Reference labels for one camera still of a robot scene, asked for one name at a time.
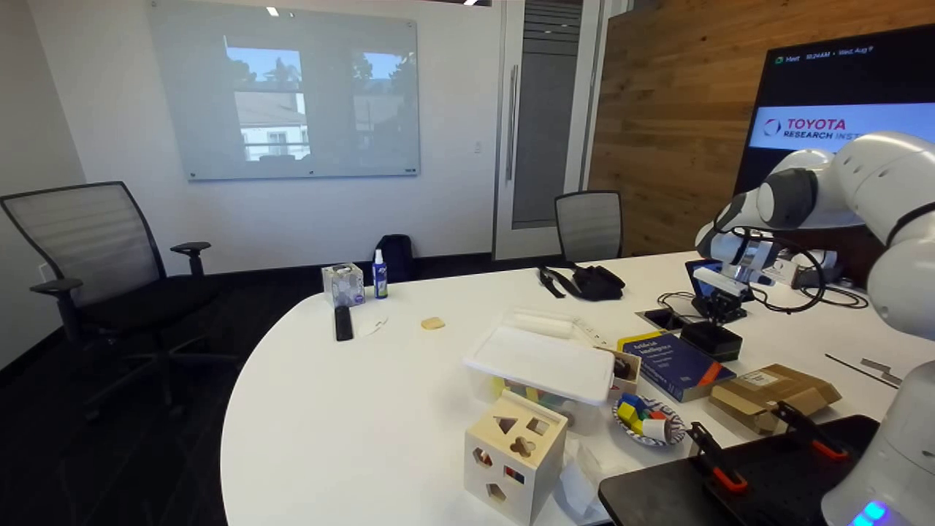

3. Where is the grey mesh office chair right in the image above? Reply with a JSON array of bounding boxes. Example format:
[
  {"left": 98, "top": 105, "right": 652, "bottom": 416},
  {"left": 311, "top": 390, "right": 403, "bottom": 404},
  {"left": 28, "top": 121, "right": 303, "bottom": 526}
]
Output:
[{"left": 554, "top": 191, "right": 621, "bottom": 264}]

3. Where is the black orange clamp near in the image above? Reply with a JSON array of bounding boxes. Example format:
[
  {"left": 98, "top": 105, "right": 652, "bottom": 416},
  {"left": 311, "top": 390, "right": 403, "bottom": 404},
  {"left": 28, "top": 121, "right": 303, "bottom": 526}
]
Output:
[{"left": 685, "top": 420, "right": 748, "bottom": 493}]

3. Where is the black orange clamp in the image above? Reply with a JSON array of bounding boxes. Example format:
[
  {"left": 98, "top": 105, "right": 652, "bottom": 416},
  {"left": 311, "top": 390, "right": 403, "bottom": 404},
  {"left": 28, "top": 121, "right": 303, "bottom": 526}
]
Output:
[
  {"left": 685, "top": 420, "right": 748, "bottom": 493},
  {"left": 775, "top": 401, "right": 848, "bottom": 463}
]

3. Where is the blue spray bottle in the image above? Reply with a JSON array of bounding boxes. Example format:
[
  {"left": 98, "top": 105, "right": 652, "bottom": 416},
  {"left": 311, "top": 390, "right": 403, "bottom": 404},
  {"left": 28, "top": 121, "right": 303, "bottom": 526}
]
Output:
[{"left": 370, "top": 248, "right": 387, "bottom": 298}]

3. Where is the black box device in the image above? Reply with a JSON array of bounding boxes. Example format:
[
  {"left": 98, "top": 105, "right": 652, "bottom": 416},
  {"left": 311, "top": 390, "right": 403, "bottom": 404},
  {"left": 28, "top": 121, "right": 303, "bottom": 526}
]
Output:
[{"left": 681, "top": 322, "right": 742, "bottom": 362}]

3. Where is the wooden shape sorter box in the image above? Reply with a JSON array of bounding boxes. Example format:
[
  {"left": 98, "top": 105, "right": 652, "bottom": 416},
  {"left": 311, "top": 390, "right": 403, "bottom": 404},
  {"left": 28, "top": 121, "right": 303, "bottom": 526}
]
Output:
[{"left": 465, "top": 393, "right": 567, "bottom": 526}]

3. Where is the blue and yellow book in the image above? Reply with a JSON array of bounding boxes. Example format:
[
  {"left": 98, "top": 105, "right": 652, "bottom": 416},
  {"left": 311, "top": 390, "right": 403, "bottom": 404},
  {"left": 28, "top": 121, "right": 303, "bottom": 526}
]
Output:
[{"left": 624, "top": 333, "right": 732, "bottom": 404}]

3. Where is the black orange clamp far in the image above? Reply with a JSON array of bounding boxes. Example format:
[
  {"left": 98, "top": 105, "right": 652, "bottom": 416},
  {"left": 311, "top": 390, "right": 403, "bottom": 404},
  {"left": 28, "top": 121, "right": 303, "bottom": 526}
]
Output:
[{"left": 775, "top": 401, "right": 848, "bottom": 463}]

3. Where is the glass whiteboard on wall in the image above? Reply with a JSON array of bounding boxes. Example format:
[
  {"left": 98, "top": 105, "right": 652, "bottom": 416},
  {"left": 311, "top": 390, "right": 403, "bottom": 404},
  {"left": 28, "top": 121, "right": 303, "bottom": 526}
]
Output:
[{"left": 148, "top": 0, "right": 421, "bottom": 181}]

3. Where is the wall television screen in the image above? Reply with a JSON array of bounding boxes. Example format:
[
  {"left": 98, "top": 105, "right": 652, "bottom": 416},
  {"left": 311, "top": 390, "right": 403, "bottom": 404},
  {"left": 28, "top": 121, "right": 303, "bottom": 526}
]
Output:
[{"left": 732, "top": 24, "right": 935, "bottom": 194}]

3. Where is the bowl of coloured blocks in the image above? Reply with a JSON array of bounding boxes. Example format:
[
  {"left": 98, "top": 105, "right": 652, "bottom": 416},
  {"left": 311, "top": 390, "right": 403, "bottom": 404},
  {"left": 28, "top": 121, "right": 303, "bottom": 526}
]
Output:
[{"left": 612, "top": 393, "right": 684, "bottom": 451}]

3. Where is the black tablet display on stand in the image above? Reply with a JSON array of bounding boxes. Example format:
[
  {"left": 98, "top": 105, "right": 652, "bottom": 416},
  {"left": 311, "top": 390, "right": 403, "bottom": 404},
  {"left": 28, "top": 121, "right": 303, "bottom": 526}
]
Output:
[{"left": 685, "top": 260, "right": 750, "bottom": 324}]

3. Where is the black remote control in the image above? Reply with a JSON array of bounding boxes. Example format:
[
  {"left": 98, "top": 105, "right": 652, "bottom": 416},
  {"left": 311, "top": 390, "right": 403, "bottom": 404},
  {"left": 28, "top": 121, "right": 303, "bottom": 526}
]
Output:
[{"left": 333, "top": 303, "right": 354, "bottom": 341}]

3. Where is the black mounting plate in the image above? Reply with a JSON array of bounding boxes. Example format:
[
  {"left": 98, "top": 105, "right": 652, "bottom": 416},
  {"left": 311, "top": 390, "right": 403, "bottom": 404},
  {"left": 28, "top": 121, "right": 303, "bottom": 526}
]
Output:
[{"left": 598, "top": 416, "right": 875, "bottom": 526}]

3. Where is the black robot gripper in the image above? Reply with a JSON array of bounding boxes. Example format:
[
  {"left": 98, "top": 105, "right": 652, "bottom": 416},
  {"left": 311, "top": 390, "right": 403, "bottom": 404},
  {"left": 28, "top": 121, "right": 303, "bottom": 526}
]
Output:
[{"left": 694, "top": 226, "right": 777, "bottom": 287}]

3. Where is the brown cardboard box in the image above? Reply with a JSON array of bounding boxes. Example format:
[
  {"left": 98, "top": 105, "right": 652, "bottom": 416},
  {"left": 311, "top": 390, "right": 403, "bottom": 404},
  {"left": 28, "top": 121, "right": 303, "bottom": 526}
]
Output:
[{"left": 710, "top": 362, "right": 837, "bottom": 436}]

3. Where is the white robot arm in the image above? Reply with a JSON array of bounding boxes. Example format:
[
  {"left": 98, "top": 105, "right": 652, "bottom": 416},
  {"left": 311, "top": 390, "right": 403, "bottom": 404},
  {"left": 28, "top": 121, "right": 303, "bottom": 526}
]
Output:
[{"left": 694, "top": 132, "right": 935, "bottom": 526}]

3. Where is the black mesh office chair left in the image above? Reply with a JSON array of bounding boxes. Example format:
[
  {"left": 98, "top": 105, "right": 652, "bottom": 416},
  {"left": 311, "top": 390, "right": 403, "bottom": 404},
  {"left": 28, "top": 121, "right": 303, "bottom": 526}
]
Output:
[{"left": 0, "top": 181, "right": 227, "bottom": 419}]

